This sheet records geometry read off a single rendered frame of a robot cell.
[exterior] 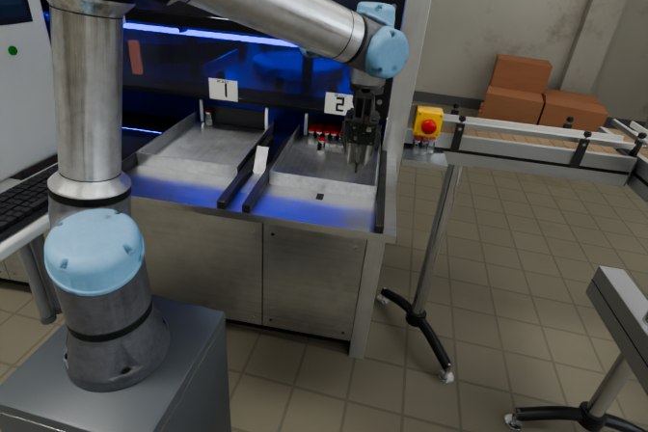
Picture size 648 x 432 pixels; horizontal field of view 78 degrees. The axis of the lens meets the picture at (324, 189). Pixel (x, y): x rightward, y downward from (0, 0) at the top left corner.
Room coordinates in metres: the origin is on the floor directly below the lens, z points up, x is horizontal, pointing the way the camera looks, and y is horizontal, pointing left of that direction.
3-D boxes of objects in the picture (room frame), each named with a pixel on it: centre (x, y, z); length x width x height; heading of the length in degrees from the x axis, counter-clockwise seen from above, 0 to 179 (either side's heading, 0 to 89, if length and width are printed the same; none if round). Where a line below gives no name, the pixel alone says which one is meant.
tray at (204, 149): (1.05, 0.32, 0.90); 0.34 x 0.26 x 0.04; 174
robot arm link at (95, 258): (0.44, 0.31, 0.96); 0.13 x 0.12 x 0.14; 34
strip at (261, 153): (0.88, 0.17, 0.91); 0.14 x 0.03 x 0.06; 174
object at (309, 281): (1.69, 0.75, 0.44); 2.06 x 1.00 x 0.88; 84
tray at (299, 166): (1.02, -0.01, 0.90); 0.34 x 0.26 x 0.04; 174
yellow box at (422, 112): (1.11, -0.27, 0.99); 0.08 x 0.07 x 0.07; 174
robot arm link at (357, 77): (0.84, -0.07, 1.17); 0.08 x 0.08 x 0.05
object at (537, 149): (1.22, -0.58, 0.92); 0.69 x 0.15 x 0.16; 84
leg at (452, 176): (1.23, -0.43, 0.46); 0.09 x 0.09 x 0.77; 84
